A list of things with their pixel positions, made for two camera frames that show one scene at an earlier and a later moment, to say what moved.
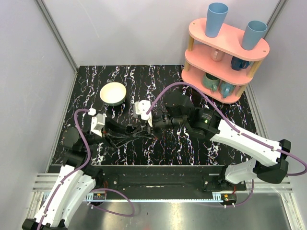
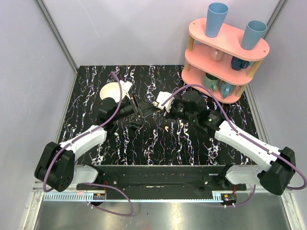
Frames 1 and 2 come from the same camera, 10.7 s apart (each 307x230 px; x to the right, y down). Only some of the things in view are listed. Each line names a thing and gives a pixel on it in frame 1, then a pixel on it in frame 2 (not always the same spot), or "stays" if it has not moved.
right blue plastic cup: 253,32 stays
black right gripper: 152,132 to 175,101
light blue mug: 225,89 stays
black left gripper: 107,132 to 137,107
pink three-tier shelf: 218,67 stays
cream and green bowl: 112,94 stays
